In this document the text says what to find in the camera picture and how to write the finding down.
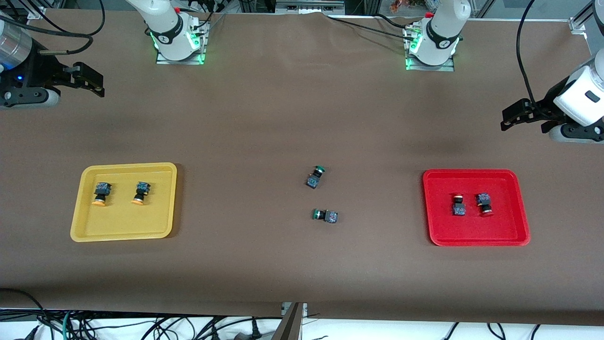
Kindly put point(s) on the red push button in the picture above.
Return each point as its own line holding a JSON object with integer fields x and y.
{"x": 458, "y": 209}
{"x": 482, "y": 198}

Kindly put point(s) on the grey table support post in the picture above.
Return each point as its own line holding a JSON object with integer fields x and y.
{"x": 292, "y": 326}

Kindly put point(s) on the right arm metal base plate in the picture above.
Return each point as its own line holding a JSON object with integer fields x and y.
{"x": 200, "y": 47}

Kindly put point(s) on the aluminium frame profile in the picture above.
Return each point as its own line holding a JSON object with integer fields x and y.
{"x": 35, "y": 14}
{"x": 578, "y": 23}

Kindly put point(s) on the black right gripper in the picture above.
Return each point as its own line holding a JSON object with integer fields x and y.
{"x": 35, "y": 71}

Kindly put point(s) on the green push button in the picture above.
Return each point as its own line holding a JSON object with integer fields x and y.
{"x": 330, "y": 216}
{"x": 313, "y": 181}

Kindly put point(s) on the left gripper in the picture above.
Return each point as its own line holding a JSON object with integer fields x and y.
{"x": 546, "y": 102}

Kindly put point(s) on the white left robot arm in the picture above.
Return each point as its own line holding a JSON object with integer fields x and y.
{"x": 443, "y": 23}

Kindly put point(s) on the brown table cover sheet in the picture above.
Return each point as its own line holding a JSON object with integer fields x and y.
{"x": 302, "y": 264}

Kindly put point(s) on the yellow plastic tray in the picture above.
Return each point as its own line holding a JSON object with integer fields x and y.
{"x": 122, "y": 222}

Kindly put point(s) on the yellow push button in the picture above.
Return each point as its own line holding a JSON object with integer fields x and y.
{"x": 142, "y": 189}
{"x": 102, "y": 190}

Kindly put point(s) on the red plastic tray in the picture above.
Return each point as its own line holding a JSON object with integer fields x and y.
{"x": 472, "y": 231}

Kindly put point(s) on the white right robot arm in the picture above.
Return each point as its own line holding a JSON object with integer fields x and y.
{"x": 163, "y": 23}

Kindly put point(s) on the grey metal frame bar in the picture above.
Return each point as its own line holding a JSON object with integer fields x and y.
{"x": 309, "y": 4}

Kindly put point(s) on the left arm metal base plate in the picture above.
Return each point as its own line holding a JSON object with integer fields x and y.
{"x": 415, "y": 63}

